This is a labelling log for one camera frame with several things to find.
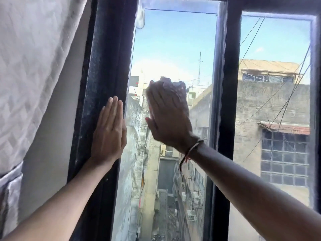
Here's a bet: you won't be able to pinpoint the person's right forearm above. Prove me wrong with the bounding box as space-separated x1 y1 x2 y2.
185 142 321 241

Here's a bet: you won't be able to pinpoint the person's left forearm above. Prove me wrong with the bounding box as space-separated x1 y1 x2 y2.
0 157 119 241

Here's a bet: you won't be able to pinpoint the rusty metal awning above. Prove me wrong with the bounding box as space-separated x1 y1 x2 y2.
258 121 310 135

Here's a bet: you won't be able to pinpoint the thin rooftop antenna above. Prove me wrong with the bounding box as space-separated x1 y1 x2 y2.
197 51 203 86

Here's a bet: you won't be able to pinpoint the white textured curtain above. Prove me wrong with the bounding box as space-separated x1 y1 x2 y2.
0 0 89 173

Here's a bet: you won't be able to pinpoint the red and white thread bracelet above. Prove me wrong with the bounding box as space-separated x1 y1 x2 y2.
178 139 205 172

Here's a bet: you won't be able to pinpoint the narrow glass window pane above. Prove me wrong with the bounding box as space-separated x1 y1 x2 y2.
112 2 222 241

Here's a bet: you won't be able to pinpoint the grid-paned building window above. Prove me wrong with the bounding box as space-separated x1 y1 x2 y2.
260 129 309 186

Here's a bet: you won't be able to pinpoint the wide glass window pane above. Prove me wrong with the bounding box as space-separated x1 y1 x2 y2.
228 12 314 241

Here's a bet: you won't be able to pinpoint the beige concrete building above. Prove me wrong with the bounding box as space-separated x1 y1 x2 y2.
177 59 311 241

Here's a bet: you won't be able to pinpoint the white fabric with grey edge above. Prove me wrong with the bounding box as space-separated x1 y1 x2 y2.
0 162 24 237

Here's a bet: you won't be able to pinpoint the black window frame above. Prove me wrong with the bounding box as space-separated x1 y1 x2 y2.
66 0 321 241

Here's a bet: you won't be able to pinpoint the black overhead cables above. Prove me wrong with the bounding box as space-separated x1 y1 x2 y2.
235 17 311 163

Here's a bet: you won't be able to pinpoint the person's right hand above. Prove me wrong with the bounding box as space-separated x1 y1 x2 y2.
145 80 200 153

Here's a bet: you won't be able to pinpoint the person's left hand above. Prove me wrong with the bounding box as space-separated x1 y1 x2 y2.
90 96 127 163

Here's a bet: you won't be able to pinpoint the white cleaning cloth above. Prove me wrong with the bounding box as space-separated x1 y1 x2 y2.
160 76 190 116

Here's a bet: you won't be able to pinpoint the grey weathered building wall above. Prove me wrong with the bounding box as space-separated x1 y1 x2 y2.
112 94 151 241

